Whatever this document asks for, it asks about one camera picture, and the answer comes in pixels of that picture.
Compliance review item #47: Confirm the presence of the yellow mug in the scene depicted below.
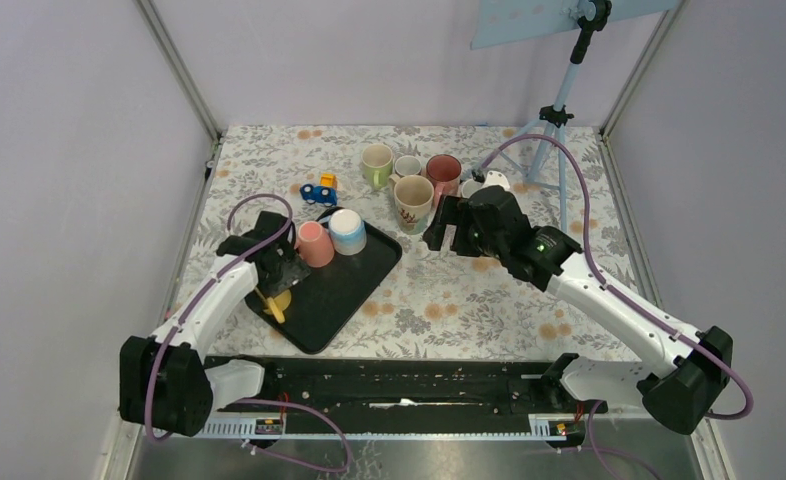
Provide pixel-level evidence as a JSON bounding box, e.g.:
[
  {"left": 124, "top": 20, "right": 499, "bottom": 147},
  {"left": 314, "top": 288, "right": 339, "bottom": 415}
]
[{"left": 254, "top": 288, "right": 292, "bottom": 324}]

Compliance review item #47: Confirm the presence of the plain pink mug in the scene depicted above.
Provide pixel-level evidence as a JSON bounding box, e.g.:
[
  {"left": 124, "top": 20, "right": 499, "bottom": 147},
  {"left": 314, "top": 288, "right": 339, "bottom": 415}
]
[{"left": 297, "top": 221, "right": 335, "bottom": 268}]

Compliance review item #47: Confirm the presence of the cream floral mug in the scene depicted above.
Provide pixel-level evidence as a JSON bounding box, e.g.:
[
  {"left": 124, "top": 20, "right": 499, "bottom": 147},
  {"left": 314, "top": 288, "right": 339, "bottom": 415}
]
[{"left": 388, "top": 174, "right": 434, "bottom": 234}]

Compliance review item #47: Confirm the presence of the grey mug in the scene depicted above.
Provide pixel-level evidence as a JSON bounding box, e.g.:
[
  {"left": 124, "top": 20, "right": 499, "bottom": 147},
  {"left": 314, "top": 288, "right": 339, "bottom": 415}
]
[{"left": 393, "top": 155, "right": 423, "bottom": 177}]

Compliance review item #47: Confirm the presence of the light green mug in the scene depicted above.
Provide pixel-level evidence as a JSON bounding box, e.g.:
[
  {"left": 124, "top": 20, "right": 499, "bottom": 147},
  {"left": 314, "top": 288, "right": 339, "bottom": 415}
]
[{"left": 361, "top": 144, "right": 394, "bottom": 190}]

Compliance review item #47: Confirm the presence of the salmon textured square mug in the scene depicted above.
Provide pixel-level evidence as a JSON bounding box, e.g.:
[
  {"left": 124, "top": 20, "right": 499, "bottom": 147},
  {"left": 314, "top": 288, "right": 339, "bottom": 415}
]
[{"left": 458, "top": 179, "right": 483, "bottom": 199}]

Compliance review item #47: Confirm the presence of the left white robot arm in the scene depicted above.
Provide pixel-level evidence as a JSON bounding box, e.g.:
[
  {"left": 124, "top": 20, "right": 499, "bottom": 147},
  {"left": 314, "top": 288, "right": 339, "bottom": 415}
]
[{"left": 119, "top": 211, "right": 310, "bottom": 437}]

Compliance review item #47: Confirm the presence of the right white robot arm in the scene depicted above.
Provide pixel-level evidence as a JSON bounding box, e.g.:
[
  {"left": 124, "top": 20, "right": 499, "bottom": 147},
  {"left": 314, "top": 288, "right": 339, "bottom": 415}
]
[{"left": 423, "top": 186, "right": 734, "bottom": 435}]

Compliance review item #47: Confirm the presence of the light blue mug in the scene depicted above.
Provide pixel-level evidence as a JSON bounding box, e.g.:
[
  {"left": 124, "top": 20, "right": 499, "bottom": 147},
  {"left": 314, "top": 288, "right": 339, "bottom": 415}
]
[{"left": 318, "top": 208, "right": 367, "bottom": 256}]

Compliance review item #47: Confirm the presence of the black plastic tray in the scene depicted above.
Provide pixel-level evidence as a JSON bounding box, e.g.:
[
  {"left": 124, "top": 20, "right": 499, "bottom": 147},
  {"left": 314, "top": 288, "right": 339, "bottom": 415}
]
[{"left": 245, "top": 224, "right": 402, "bottom": 354}]

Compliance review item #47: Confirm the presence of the floral tablecloth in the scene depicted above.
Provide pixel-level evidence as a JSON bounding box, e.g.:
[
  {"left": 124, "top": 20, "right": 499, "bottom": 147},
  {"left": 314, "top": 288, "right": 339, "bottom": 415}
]
[{"left": 176, "top": 125, "right": 634, "bottom": 361}]

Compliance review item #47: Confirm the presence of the blue yellow toy truck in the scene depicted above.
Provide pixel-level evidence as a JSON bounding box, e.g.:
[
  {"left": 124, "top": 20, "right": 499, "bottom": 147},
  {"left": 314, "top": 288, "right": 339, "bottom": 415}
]
[{"left": 299, "top": 173, "right": 338, "bottom": 207}]

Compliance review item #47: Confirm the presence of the light blue tripod stand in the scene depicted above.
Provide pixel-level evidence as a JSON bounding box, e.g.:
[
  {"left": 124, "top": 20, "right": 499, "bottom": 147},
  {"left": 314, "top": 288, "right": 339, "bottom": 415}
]
[{"left": 462, "top": 0, "right": 680, "bottom": 248}]

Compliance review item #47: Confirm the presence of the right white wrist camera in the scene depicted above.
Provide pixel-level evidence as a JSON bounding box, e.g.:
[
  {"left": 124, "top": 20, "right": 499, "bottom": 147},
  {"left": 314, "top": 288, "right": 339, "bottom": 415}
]
[{"left": 471, "top": 170, "right": 511, "bottom": 191}]

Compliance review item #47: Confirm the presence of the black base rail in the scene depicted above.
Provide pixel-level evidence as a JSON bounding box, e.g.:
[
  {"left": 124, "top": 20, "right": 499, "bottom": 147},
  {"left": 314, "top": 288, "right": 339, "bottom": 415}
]
[{"left": 224, "top": 357, "right": 608, "bottom": 440}]

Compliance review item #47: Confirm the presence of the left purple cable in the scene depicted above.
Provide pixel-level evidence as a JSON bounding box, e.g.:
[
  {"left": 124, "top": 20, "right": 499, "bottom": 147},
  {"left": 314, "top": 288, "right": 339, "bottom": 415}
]
[{"left": 142, "top": 193, "right": 356, "bottom": 475}]

